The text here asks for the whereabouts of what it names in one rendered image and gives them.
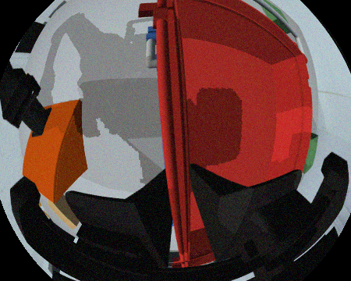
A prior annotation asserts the blue plastic tray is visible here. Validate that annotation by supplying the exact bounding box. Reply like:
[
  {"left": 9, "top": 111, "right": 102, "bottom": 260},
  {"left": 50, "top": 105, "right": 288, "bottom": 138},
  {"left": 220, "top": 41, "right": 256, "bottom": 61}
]
[{"left": 147, "top": 26, "right": 157, "bottom": 59}]

